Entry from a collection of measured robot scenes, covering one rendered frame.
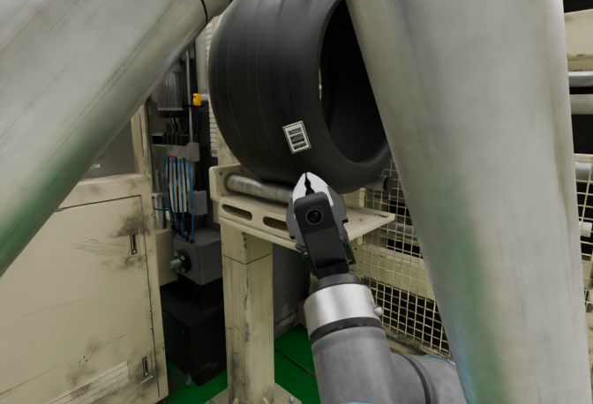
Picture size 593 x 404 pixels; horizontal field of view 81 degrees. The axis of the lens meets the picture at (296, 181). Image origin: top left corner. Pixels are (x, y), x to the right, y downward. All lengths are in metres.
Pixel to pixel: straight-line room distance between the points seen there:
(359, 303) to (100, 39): 0.36
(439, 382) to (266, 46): 0.58
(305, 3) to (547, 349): 0.63
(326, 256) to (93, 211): 0.83
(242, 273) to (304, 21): 0.79
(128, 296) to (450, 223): 1.16
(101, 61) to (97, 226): 0.98
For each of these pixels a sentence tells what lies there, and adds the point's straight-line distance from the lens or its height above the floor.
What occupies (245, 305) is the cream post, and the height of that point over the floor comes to 0.47.
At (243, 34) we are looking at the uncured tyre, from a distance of 0.75.
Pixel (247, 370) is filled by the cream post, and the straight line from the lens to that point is 1.36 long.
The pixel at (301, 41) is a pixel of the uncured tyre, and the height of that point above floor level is 1.22.
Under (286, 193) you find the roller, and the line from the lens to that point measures 0.83.
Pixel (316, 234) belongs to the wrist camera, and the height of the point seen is 0.95.
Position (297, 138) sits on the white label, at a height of 1.05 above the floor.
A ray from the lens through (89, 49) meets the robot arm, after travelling 0.20.
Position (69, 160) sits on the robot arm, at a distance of 0.22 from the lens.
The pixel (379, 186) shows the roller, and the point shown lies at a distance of 1.00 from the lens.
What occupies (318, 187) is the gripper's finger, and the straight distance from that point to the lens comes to 0.55.
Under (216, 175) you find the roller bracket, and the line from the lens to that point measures 0.98.
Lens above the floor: 1.10
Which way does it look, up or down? 11 degrees down
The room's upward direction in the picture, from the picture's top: straight up
